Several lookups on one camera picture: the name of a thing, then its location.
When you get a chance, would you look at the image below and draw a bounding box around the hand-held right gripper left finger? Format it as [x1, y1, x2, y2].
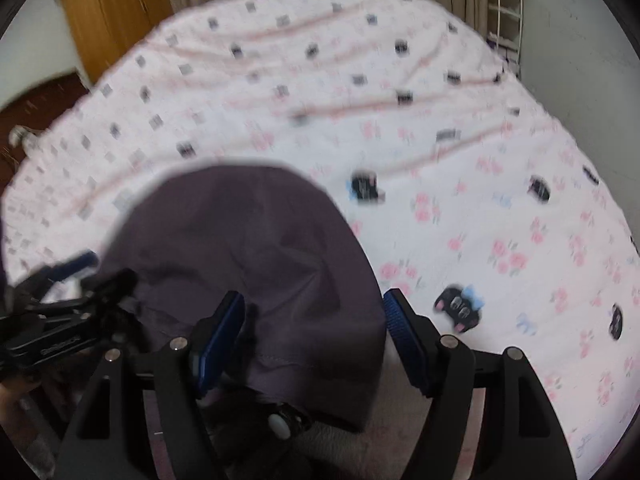
[54, 291, 246, 480]

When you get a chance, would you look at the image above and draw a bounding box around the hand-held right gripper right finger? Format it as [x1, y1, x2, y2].
[384, 288, 577, 480]

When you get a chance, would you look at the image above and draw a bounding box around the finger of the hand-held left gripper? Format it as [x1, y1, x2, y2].
[15, 251, 99, 296]
[82, 268, 139, 306]

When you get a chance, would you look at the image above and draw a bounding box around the grey and purple jacket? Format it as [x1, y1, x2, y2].
[75, 162, 388, 441]

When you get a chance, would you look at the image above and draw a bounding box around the dark wooden furniture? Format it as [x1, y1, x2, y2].
[0, 72, 93, 196]

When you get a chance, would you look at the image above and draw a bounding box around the pink floral cat-print bed sheet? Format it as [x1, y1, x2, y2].
[0, 0, 640, 480]

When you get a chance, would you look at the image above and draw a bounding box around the wooden wardrobe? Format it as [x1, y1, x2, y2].
[60, 0, 173, 86]

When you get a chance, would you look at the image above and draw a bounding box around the white wire shelf rack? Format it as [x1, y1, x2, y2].
[487, 0, 528, 78]

